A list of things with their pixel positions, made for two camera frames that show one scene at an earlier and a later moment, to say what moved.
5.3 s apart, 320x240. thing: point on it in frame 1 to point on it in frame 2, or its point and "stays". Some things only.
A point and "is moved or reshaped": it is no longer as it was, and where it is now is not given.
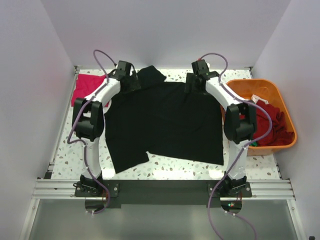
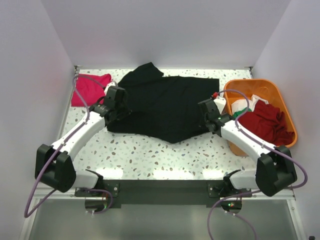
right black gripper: (191, 79) to (202, 118)
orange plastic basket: (265, 90) stays
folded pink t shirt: (85, 84) stays
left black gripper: (134, 84) to (126, 111)
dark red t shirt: (279, 135) stays
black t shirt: (164, 118) is moved or reshaped
